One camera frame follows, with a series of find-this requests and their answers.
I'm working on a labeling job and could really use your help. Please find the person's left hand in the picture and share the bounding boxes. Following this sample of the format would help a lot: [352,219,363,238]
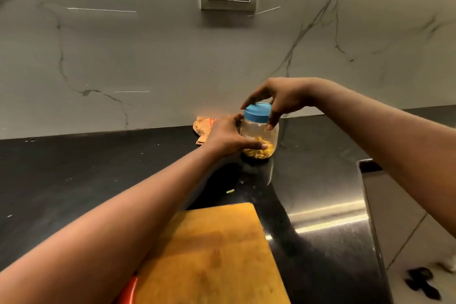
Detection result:
[204,114,268,158]

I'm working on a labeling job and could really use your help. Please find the person's right hand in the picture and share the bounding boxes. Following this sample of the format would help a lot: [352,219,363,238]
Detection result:
[240,77,318,131]

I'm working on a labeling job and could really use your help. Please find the clear plastic jar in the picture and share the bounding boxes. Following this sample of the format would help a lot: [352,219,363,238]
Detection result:
[240,117,280,160]

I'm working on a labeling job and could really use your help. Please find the blue jar lid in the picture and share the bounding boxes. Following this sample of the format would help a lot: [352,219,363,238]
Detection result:
[244,102,273,124]

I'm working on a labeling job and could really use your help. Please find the person's left forearm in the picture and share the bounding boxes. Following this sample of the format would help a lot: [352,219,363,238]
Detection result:
[0,146,223,304]

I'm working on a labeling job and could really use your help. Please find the person's right forearm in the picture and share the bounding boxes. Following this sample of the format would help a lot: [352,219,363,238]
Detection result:
[313,78,456,238]

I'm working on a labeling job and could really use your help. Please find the yellow snack pieces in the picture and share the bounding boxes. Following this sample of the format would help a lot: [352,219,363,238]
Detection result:
[243,136,275,160]

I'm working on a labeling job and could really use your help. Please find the orange patterned cloth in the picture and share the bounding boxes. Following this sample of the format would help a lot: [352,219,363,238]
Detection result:
[193,116,216,146]

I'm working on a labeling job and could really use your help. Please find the wooden cutting board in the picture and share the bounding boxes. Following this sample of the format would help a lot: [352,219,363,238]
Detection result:
[133,202,291,304]

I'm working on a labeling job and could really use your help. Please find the orange red object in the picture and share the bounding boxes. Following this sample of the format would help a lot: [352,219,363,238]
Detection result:
[116,275,139,304]

